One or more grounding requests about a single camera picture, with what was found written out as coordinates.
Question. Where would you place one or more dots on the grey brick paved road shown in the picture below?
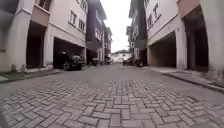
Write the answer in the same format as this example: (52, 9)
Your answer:
(113, 100)

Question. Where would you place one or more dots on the black car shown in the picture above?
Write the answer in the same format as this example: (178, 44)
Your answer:
(71, 62)

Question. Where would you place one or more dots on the concrete pavement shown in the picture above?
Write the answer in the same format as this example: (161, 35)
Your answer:
(186, 75)
(20, 76)

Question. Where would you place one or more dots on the vehicle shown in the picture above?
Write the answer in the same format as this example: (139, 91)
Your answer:
(128, 61)

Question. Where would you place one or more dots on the white house dark roof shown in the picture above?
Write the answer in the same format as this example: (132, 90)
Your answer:
(118, 57)

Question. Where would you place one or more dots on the dark multi-storey building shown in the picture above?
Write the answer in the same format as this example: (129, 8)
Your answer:
(95, 23)
(140, 26)

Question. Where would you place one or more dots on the cream multi-storey building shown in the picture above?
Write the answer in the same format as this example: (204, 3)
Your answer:
(163, 16)
(63, 20)

